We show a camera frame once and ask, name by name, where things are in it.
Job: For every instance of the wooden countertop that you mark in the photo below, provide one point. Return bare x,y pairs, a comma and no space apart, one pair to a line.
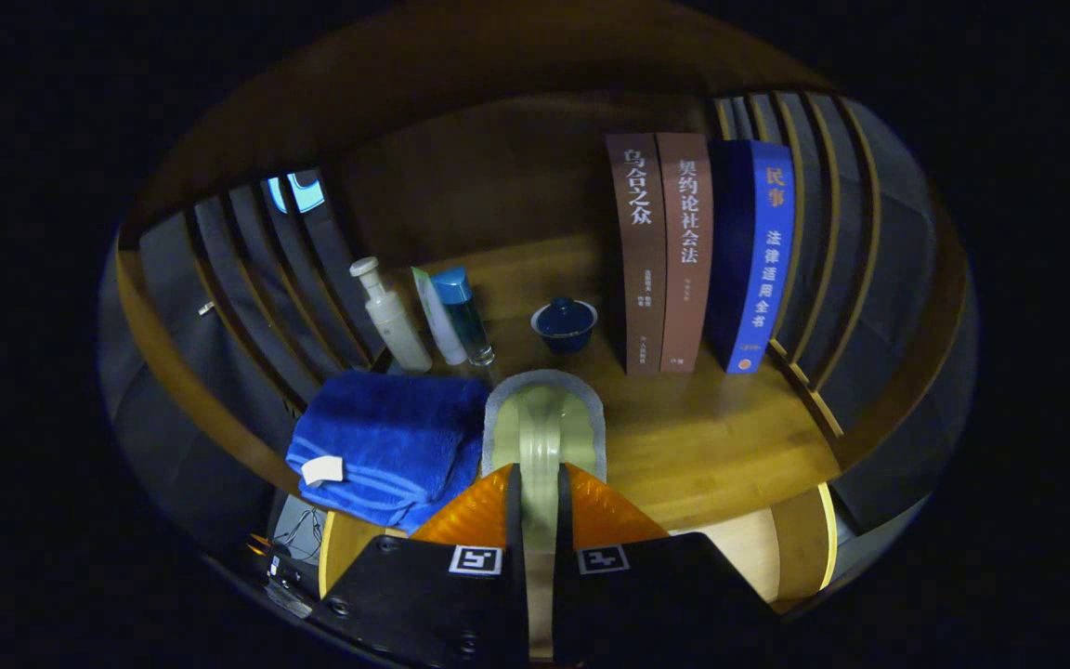
702,437

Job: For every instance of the folded blue towel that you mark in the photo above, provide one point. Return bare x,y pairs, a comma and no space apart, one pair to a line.
386,437

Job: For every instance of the white pump bottle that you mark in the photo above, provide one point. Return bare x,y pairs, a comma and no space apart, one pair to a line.
396,325

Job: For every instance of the blue book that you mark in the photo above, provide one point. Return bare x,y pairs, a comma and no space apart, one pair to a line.
758,260

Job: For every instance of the dark blue lidded teacup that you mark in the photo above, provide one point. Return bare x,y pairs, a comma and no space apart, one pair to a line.
565,327

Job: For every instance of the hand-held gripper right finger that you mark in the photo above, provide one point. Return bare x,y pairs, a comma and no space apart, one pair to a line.
563,530

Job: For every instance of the dark brown book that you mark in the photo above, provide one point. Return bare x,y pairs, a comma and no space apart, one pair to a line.
642,260

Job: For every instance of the wooden cabinet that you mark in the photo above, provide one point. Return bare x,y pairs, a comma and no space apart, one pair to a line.
498,167

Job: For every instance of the teal bottle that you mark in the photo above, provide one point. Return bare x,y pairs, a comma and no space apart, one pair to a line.
465,316

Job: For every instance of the reddish brown book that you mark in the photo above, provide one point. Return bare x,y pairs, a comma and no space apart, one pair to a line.
688,260

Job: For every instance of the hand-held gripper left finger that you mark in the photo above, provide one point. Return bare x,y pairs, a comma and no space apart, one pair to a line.
515,530

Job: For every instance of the white green tube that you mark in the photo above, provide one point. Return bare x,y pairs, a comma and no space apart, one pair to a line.
437,321

